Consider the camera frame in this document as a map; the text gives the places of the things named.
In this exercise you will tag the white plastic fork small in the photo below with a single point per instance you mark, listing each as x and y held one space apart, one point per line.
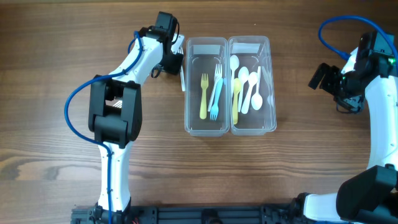
118 104

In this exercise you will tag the clear plastic container right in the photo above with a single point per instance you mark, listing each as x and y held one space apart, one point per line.
254 51

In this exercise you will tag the white plastic spoon thick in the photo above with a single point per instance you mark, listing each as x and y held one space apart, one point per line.
253 79

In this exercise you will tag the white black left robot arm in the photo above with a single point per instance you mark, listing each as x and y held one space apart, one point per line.
115 111

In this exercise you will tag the yellow plastic fork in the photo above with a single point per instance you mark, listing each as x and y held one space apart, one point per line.
204 86

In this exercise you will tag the white plastic fork long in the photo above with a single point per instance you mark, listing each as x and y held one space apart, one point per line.
182 78

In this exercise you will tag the yellow plastic spoon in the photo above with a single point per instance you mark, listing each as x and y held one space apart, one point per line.
236 90

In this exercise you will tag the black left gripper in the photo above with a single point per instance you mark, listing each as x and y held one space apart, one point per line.
173 62

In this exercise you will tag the light blue plastic fork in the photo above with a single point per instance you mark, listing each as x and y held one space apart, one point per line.
214 109

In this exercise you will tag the clear plastic container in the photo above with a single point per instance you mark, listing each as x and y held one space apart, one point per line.
206 55
254 51

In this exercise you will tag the clear plastic container left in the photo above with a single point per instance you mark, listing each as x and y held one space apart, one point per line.
206 55

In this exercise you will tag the white plastic spoon thin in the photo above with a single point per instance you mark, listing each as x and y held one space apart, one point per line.
256 100

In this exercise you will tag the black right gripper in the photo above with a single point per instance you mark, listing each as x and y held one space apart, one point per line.
331 80

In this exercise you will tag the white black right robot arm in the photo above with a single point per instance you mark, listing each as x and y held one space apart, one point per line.
369 77

